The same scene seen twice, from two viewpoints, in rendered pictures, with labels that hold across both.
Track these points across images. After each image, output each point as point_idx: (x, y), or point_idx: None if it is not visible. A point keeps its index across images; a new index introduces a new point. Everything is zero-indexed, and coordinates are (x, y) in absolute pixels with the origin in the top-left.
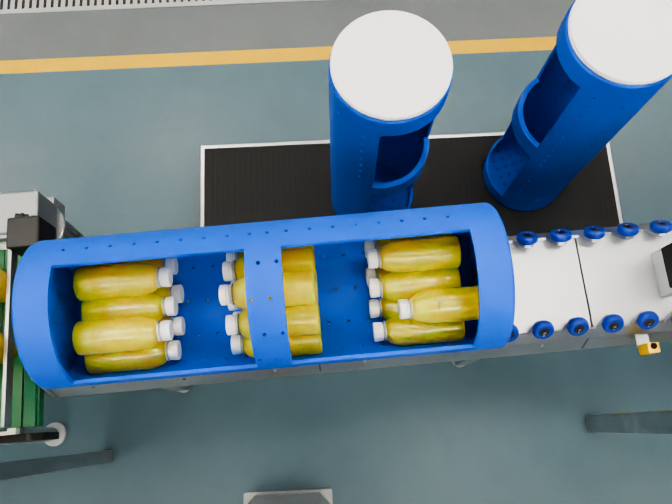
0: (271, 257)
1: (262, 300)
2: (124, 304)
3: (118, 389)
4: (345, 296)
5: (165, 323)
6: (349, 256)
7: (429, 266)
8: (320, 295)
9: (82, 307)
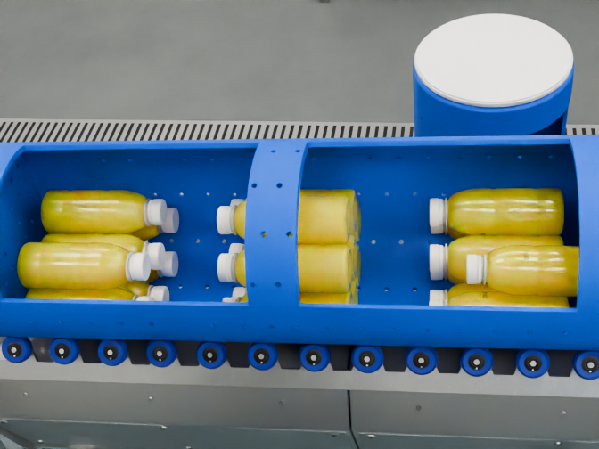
0: (291, 148)
1: (269, 186)
2: (96, 238)
3: (58, 410)
4: (398, 299)
5: (140, 253)
6: (410, 245)
7: (516, 218)
8: (363, 295)
9: (44, 237)
